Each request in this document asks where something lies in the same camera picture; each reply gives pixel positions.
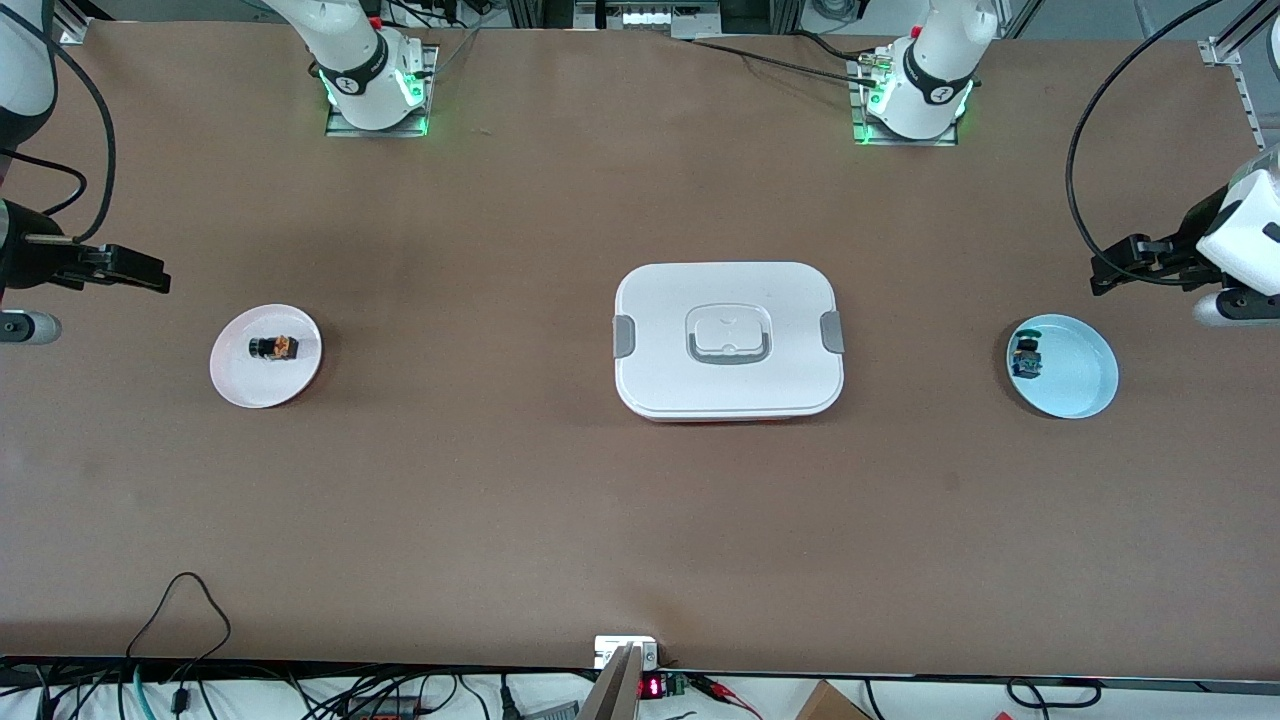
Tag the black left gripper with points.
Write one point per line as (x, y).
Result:
(1177, 248)

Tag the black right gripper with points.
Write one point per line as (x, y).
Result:
(22, 258)

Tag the orange push-button switch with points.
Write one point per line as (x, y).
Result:
(280, 348)

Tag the white lidded box grey clips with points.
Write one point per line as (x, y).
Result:
(660, 300)

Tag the brown cardboard box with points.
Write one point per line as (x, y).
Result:
(830, 705)

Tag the light blue round plate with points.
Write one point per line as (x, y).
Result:
(1075, 370)

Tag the pink round plate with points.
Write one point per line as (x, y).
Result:
(265, 385)

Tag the white power strip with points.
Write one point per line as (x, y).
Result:
(650, 15)

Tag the black power plug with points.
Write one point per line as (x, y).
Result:
(508, 698)

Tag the red and black clip leads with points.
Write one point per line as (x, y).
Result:
(725, 693)

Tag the small white mounting plate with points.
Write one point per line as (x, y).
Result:
(612, 648)

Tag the red digit display module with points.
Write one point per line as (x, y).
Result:
(652, 687)

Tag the green push-button switch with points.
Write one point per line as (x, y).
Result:
(1026, 362)

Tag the perforated aluminium frame rail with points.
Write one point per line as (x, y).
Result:
(1222, 50)

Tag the aluminium frame profile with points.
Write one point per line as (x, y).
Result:
(82, 25)

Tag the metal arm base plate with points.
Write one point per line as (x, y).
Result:
(857, 125)
(345, 132)

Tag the aluminium camera mount bar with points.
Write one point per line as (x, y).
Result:
(612, 695)

